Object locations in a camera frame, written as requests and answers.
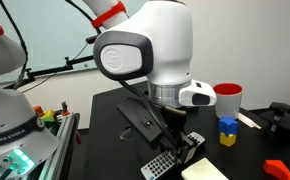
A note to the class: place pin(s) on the white notepad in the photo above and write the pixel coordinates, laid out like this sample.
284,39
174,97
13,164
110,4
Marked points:
202,170

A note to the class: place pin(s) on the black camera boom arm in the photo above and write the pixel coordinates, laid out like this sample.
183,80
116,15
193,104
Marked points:
69,65

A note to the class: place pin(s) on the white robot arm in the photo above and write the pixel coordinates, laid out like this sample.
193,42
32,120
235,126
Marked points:
155,43

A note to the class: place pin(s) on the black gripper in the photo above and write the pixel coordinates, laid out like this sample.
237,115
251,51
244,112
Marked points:
154,132

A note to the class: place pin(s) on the orange curved block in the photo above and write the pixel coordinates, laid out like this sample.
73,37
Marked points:
277,169

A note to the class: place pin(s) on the black remote control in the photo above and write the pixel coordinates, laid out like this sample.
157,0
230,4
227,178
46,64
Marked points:
159,166

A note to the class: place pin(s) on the black clamp mount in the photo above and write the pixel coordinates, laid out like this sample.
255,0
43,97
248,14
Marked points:
278,118

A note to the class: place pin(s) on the white flat stick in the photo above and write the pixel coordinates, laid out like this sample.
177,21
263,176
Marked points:
246,120

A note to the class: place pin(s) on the white mug red interior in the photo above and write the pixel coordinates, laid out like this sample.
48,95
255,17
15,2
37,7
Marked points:
229,97

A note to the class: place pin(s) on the blue block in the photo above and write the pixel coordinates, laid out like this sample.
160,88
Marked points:
228,125

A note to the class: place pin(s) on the clear safety glasses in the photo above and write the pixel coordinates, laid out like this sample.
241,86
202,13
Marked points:
128,134

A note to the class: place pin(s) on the yellow block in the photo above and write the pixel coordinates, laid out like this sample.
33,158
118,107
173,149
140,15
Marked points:
227,140

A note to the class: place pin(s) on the aluminium extrusion frame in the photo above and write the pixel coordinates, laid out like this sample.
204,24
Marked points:
63,124

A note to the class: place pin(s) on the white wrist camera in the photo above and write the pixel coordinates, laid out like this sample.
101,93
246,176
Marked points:
197,93

